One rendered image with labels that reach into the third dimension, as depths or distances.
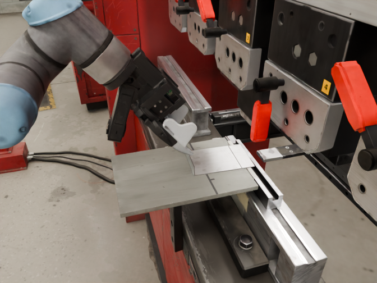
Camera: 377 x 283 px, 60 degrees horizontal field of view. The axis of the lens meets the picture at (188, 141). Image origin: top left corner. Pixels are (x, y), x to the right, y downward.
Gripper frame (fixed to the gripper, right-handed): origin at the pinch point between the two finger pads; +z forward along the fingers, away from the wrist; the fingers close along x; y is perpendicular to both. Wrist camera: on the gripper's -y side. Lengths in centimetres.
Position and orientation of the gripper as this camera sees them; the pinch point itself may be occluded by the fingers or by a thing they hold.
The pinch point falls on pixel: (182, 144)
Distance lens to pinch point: 66.4
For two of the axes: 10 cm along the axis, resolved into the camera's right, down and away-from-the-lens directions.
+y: 7.5, -6.2, -2.1
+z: 6.2, 5.7, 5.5
